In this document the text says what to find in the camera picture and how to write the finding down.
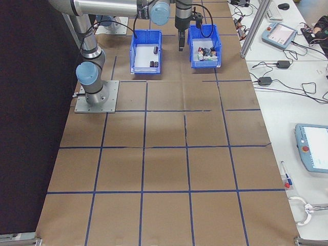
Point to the blue bin with push buttons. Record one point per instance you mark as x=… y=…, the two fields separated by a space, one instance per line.
x=205 y=65

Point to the blue bin with batteries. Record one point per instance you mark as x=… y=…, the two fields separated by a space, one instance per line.
x=147 y=71

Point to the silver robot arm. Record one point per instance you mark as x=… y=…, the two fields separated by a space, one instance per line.
x=107 y=21
x=87 y=74

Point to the dark sleeved person forearm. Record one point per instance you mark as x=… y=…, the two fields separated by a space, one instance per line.
x=323 y=25

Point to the plain dark cylinder battery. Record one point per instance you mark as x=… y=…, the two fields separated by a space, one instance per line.
x=155 y=50

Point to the pile of small mixed parts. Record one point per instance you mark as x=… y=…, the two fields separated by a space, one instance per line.
x=202 y=42

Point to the black grey contact block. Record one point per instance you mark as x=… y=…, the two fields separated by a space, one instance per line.
x=212 y=49

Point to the white bin liner sheet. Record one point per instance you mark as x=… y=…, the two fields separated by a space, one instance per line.
x=143 y=55

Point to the white keyboard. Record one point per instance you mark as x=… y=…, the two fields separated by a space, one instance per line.
x=274 y=11

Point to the black power adapter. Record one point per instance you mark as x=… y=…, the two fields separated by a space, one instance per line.
x=264 y=81
x=284 y=64

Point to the teach pendant with pink screen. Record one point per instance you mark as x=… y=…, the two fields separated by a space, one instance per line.
x=279 y=34

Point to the black computer mouse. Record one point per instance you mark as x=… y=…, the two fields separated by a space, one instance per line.
x=283 y=5

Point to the white marker pen blue tip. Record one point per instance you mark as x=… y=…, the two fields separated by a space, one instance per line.
x=284 y=169

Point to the teach pendant with white screen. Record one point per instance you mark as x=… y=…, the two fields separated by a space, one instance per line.
x=312 y=148

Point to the foil wrapped tool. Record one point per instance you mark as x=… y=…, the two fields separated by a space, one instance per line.
x=317 y=207

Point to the metal corner profile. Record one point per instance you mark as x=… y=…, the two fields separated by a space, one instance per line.
x=307 y=242

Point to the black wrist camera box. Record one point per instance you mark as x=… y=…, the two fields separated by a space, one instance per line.
x=197 y=17

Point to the white switch with dark knob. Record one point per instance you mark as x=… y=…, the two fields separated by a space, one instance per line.
x=200 y=58

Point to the white and green switch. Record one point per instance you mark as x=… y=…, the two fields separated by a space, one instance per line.
x=209 y=58

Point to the slanted aluminium profile post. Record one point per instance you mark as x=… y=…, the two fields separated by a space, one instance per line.
x=254 y=28

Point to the aluminium frame post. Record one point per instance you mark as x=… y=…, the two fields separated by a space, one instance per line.
x=68 y=25

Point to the black frame cover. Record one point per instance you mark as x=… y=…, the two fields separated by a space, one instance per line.
x=30 y=102

